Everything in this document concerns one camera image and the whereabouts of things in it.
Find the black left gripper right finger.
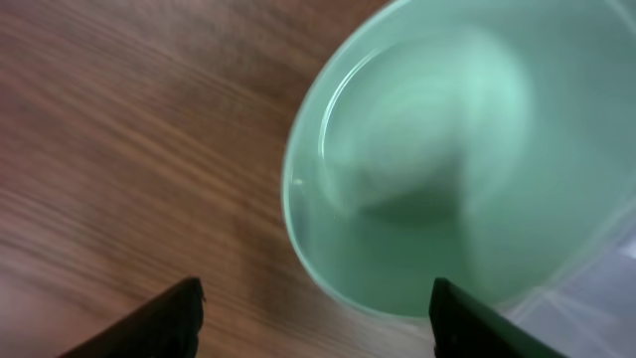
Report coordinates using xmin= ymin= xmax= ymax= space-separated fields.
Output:
xmin=428 ymin=277 xmax=562 ymax=358

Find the clear plastic storage box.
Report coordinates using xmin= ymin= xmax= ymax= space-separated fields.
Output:
xmin=346 ymin=213 xmax=635 ymax=357

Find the mint green bowl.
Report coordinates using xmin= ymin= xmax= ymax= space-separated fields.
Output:
xmin=281 ymin=0 xmax=635 ymax=319

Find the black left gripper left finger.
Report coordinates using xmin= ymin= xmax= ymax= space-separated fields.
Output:
xmin=62 ymin=277 xmax=205 ymax=358

